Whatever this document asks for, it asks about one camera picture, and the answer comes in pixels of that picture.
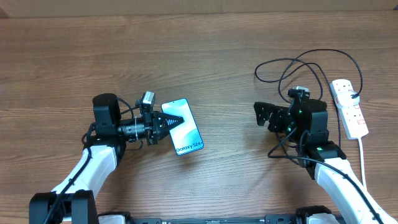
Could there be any white charger plug adapter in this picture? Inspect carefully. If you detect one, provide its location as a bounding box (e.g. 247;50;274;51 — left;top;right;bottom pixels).
335;91;360;109

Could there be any white power strip cord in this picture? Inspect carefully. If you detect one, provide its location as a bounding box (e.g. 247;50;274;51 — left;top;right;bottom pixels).
358;138;368;191

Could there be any Samsung Galaxy smartphone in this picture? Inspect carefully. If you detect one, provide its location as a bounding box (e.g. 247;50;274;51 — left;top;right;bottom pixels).
161;98;205;156

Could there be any white power strip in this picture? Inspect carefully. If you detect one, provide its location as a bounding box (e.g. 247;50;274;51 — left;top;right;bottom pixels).
330;79;369;139

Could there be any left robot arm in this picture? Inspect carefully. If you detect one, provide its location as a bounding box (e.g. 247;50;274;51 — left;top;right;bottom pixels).
29;91;184;223

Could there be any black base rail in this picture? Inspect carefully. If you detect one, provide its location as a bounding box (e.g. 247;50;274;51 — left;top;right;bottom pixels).
98;211;343;224

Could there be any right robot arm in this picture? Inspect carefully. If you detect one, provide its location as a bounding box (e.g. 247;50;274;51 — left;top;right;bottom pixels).
254;99;396;223

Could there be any cardboard wall panel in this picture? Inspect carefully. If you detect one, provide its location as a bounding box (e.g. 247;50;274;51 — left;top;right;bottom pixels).
1;0;397;18

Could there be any black USB charging cable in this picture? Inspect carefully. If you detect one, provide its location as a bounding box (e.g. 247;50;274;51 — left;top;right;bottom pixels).
254;49;364;150

